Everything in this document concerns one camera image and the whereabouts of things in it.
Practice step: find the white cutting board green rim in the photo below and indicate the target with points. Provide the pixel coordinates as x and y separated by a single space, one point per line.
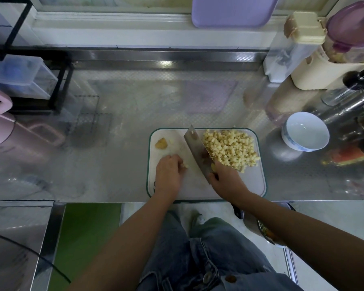
255 181

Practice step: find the black metal rack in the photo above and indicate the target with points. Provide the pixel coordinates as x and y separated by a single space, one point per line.
62 84

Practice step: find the pink kettle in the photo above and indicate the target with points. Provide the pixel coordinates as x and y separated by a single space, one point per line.
3 124

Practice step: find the clear plastic storage box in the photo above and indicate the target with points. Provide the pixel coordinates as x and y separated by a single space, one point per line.
21 75

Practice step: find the metal bowl with scraps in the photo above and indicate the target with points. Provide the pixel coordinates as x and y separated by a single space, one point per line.
268 230

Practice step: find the clear container cream lid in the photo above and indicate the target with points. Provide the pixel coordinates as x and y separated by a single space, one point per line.
292 48

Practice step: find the green mat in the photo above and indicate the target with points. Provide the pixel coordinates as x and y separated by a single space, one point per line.
85 242

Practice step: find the purple lid food container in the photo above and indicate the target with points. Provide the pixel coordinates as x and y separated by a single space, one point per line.
350 32

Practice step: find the purple plastic cutting board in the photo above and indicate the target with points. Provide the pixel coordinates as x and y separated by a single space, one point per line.
236 10

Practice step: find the white bowl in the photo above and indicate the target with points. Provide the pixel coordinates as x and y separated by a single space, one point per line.
306 131

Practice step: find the person's blue jeans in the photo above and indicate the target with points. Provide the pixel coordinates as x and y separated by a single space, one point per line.
200 257

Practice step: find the pile of diced potato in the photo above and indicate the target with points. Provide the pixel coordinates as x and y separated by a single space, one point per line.
230 148

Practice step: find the glass bottle black cap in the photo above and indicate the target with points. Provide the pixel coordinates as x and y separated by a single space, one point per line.
347 87

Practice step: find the person's left forearm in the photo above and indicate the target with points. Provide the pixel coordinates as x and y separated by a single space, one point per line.
118 245

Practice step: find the steel bin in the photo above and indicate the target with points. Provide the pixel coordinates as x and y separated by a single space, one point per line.
18 245

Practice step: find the person's left hand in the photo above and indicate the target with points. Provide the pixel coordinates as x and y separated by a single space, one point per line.
168 175

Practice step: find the cream plastic canister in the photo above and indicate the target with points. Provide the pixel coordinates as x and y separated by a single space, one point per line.
321 74

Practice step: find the pile of yellow potato slices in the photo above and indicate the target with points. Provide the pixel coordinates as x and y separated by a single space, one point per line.
161 143

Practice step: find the steel cleaver knife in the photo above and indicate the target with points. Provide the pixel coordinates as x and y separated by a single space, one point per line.
197 151

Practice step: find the person's right forearm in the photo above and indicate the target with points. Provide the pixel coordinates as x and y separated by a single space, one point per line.
315 242

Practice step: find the person's right hand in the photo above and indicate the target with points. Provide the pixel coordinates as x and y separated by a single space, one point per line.
229 181

